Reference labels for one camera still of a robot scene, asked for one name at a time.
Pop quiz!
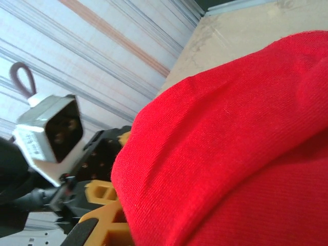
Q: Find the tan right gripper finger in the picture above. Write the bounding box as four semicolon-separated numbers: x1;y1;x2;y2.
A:
61;179;135;246

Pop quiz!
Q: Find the red t-shirt with bear print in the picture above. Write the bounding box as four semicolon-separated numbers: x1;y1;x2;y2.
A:
110;30;328;246

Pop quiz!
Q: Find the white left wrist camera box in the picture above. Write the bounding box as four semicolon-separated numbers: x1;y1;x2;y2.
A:
12;94;86;188

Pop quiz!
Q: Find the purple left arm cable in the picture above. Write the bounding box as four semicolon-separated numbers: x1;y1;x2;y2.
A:
9;63;36;99

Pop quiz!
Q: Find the thin aluminium edge rail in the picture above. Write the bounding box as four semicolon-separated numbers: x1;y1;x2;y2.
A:
201;0;281;17

